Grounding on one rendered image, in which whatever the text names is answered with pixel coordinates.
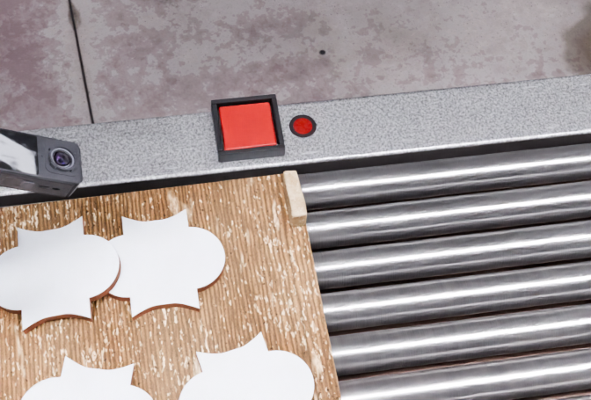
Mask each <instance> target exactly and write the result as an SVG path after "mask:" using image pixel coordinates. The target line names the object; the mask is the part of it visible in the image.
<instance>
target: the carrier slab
mask: <svg viewBox="0 0 591 400"><path fill-rule="evenodd" d="M282 176H283V174H276V175H269V176H261V177H254V178H241V179H232V180H225V181H218V182H211V183H204V184H196V185H183V186H175V187H167V188H160V189H153V190H146V191H139V192H131V193H117V194H110V195H102V196H95V197H88V198H81V199H73V200H59V201H52V202H45V203H37V204H30V205H23V206H15V207H1V208H0V256H1V255H2V254H3V253H5V252H6V251H8V250H10V249H12V248H15V247H18V228H20V229H25V230H30V231H36V232H41V231H46V230H51V229H59V228H62V227H65V226H67V225H69V224H71V223H72V222H74V221H75V220H77V219H78V218H80V217H81V216H82V217H83V218H84V229H85V235H94V236H100V237H102V238H104V239H105V240H107V241H110V240H112V239H113V238H115V237H117V236H123V235H124V234H123V225H122V217H125V218H128V219H131V220H135V221H139V222H151V221H158V220H164V219H168V218H170V217H172V216H174V215H176V214H178V213H180V212H182V211H183V210H185V209H186V215H187V221H188V227H195V228H200V229H205V230H207V231H209V232H210V233H212V234H213V235H214V236H216V237H217V238H218V240H219V241H220V243H221V244H222V246H223V249H224V254H225V266H224V270H223V274H222V276H221V278H220V279H219V280H218V281H217V282H216V283H215V284H214V285H213V286H212V287H210V288H208V289H206V290H204V291H201V292H199V293H198V300H199V306H200V312H197V311H194V310H191V309H185V308H180V307H172V308H166V309H155V310H152V311H150V312H148V313H146V314H144V315H142V316H140V317H138V318H137V319H136V320H134V321H133V319H132V311H131V302H124V301H119V300H116V299H113V298H112V297H110V296H108V295H105V296H103V297H102V298H100V299H98V300H96V301H93V302H91V309H92V320H93V322H91V321H87V320H83V319H80V318H74V317H67V318H62V319H57V320H52V321H48V322H45V323H44V324H41V325H39V326H37V327H35V328H34V329H32V330H31V331H29V332H27V333H26V334H25V333H24V332H23V325H22V314H13V313H10V312H7V311H5V310H3V309H1V308H0V400H22V398H23V396H24V395H25V393H26V392H27V391H28V390H29V389H30V388H31V387H32V386H33V385H35V384H36V383H38V382H41V381H43V380H46V379H48V378H54V377H61V375H62V368H63V363H64V360H65V356H67V357H68V358H69V359H71V360H73V361H75V362H76V363H77V364H79V365H81V366H83V367H88V368H96V369H104V370H113V369H117V368H121V367H126V366H129V365H132V364H135V371H134V376H133V381H132V385H131V386H135V387H137V388H139V389H142V390H144V391H145V392H146V393H148V394H149V395H150V397H151V398H152V399H153V400H179V397H180V394H181V392H182V389H183V388H184V387H185V386H186V384H187V383H188V382H189V381H190V380H191V379H192V378H193V377H195V376H196V375H197V374H199V373H201V368H200V365H199V362H198V360H197V357H196V352H199V353H226V352H228V351H231V350H235V349H238V348H240V347H242V346H244V345H246V344H248V343H249V342H251V341H252V340H253V339H254V338H255V337H256V336H258V335H259V334H260V333H262V336H263V339H264V341H265V344H266V348H267V350H268V351H269V352H270V351H284V352H288V353H293V354H294V355H296V356H297V357H299V358H300V359H302V360H303V361H304V362H305V363H306V365H307V366H308V367H309V369H310V371H311V373H312V376H313V380H314V393H313V397H312V400H341V395H340V391H339V383H338V378H337V374H336V369H335V365H334V360H333V356H332V348H331V343H330V339H329V334H328V330H327V325H326V321H325V313H324V308H323V303H322V299H321V294H320V290H319V285H318V281H317V274H316V269H315V265H314V260H313V256H312V251H311V247H310V239H309V234H308V230H307V225H306V223H305V225H304V226H300V227H291V225H290V222H289V218H288V210H287V206H286V201H285V195H284V190H283V180H282Z"/></svg>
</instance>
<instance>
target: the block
mask: <svg viewBox="0 0 591 400"><path fill-rule="evenodd" d="M282 180H283V190H284V195H285V201H286V206H287V210H288V218H289V222H290V225H291V227H300V226H304V225H305V223H306V218H307V210H306V205H305V201H304V197H303V192H302V189H301V186H300V182H299V178H298V176H297V173H296V171H284V172H283V176H282Z"/></svg>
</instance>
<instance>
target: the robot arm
mask: <svg viewBox="0 0 591 400"><path fill-rule="evenodd" d="M82 181H83V174H82V164H81V152H80V148H79V146H78V145H77V144H76V143H74V142H67V141H63V140H58V139H53V138H48V137H44V136H39V135H31V134H27V133H22V132H17V131H12V130H8V129H3V128H0V186H1V187H8V188H13V189H19V190H24V191H29V192H35V193H45V194H50V195H55V196H61V197H66V198H68V197H69V196H70V195H71V194H72V193H73V192H74V191H75V190H76V189H77V187H78V186H79V185H80V184H81V182H82Z"/></svg>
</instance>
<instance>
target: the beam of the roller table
mask: <svg viewBox="0 0 591 400"><path fill-rule="evenodd" d="M278 109H279V115H280V119H281V129H282V133H283V139H284V145H285V156H274V157H266V158H257V159H249V160H240V161H232V162H223V163H219V161H218V155H217V148H216V142H215V130H214V124H213V118H212V112H208V113H191V114H182V115H173V116H164V117H156V118H147V119H138V120H121V121H112V122H103V123H94V124H85V125H76V126H67V127H51V128H42V129H33V130H24V131H17V132H22V133H27V134H31V135H39V136H44V137H48V138H53V139H58V140H63V141H67V142H74V143H76V144H77V145H78V146H79V148H80V152H81V164H82V174H83V181H82V182H81V184H80V185H79V186H78V187H77V189H76V190H75V191H74V192H73V193H72V194H71V195H70V196H69V197H68V198H66V197H61V196H55V195H50V194H45V193H35V192H29V191H24V190H19V189H13V188H8V187H1V186H0V207H5V206H13V205H21V204H30V203H38V202H46V201H54V200H70V199H78V198H87V197H95V196H102V195H110V194H117V193H131V192H139V191H146V190H153V189H160V188H167V187H175V186H183V185H196V184H204V183H211V182H218V181H225V180H232V179H241V178H254V177H261V176H269V175H276V174H283V172H284V171H296V173H297V175H298V174H306V173H315V172H323V171H338V170H347V169H355V168H363V167H371V166H380V165H388V164H403V163H412V162H420V161H428V160H436V159H445V158H453V157H461V156H477V155H485V154H493V153H502V152H510V151H518V150H526V149H542V148H550V147H558V146H567V145H575V144H583V143H591V74H587V75H578V76H562V77H553V78H544V79H535V80H526V81H517V82H508V83H499V84H482V85H473V86H464V87H456V88H447V89H438V90H429V91H412V92H403V93H394V94H385V95H376V96H367V97H358V98H342V99H333V100H323V101H314V102H305V103H296V104H287V105H278ZM300 114H304V115H308V116H310V117H311V118H312V119H313V120H314V121H315V122H316V124H317V129H316V131H315V133H314V134H313V135H311V136H309V137H305V138H302V137H297V136H295V135H293V134H292V133H291V131H290V129H289V122H290V121H291V120H292V119H293V118H294V117H295V116H296V115H300Z"/></svg>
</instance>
